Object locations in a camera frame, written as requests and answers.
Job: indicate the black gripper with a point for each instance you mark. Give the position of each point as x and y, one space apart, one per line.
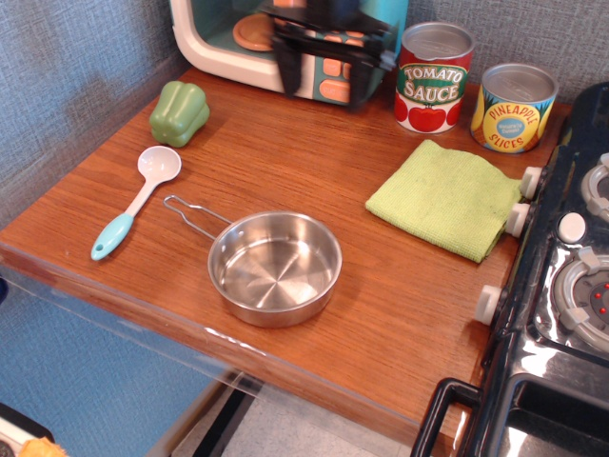
338 30

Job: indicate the green toy bell pepper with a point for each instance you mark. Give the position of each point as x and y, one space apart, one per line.
180 112

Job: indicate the folded green cloth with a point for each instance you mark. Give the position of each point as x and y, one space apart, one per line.
450 198

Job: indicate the orange microwave turntable plate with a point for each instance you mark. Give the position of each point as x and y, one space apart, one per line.
254 32

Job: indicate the toy microwave teal and white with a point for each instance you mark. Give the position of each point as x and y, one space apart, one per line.
203 32

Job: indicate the tomato sauce can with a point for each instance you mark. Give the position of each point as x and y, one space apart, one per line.
432 74

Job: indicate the pineapple slices can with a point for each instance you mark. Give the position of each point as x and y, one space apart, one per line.
513 107

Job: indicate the small steel pan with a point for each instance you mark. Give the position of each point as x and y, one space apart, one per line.
273 269

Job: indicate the black toy stove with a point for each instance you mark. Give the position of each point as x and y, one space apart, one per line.
544 388

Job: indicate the orange object at corner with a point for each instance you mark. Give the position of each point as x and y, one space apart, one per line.
39 447

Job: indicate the white spoon teal handle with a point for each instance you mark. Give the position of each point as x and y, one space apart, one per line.
157 165

